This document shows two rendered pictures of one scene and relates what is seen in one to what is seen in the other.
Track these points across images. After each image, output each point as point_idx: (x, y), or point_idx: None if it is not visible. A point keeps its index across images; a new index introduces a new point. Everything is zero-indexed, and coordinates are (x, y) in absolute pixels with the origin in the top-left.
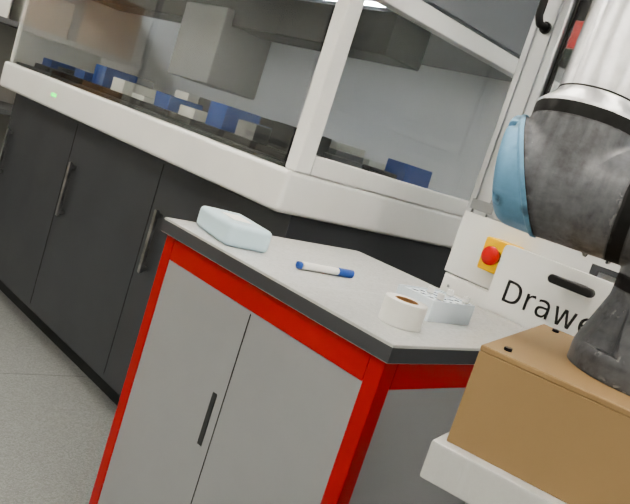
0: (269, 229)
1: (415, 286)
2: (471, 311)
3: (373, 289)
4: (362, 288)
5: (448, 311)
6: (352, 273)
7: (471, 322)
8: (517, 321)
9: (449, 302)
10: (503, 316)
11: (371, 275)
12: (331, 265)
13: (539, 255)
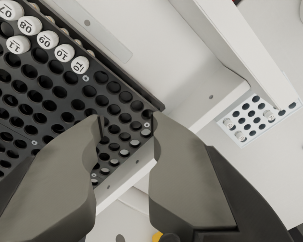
0: None
1: (279, 122)
2: (216, 117)
3: (290, 132)
4: None
5: (248, 90)
6: None
7: (198, 131)
8: (136, 196)
9: (250, 103)
10: (146, 201)
11: (268, 185)
12: None
13: (254, 66)
